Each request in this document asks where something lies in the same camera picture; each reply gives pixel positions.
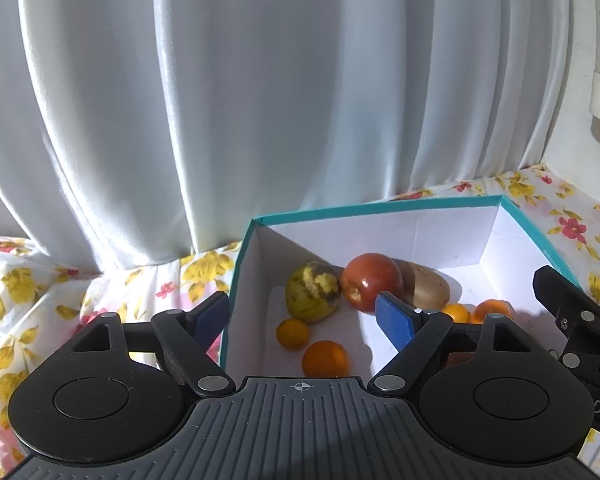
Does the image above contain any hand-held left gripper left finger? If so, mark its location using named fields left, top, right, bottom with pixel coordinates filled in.
left=72, top=291, right=237, bottom=399

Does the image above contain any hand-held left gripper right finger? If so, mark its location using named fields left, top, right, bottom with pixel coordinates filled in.
left=369, top=291, right=549, bottom=401

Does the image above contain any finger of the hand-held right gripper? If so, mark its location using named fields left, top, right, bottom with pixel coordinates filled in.
left=532, top=265, right=600, bottom=347

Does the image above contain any red apple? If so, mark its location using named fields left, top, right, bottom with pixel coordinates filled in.
left=340, top=252, right=405, bottom=315

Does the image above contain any brown potato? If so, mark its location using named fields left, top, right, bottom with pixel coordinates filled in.
left=397, top=259, right=451, bottom=310

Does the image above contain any small orange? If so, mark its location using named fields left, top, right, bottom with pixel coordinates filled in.
left=442, top=302, right=471, bottom=325
left=472, top=298, right=515, bottom=325
left=276, top=318, right=312, bottom=350
left=301, top=339, right=350, bottom=379

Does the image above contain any teal cardboard box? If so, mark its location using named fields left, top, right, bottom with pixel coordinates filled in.
left=218, top=194, right=584, bottom=382

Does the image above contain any yellow-green bruised pear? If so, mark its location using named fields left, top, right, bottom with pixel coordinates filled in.
left=284, top=260, right=342, bottom=324

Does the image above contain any floral bedsheet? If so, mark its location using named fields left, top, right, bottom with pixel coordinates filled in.
left=0, top=162, right=600, bottom=480

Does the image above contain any white curtain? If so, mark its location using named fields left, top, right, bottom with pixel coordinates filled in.
left=0, top=0, right=573, bottom=275

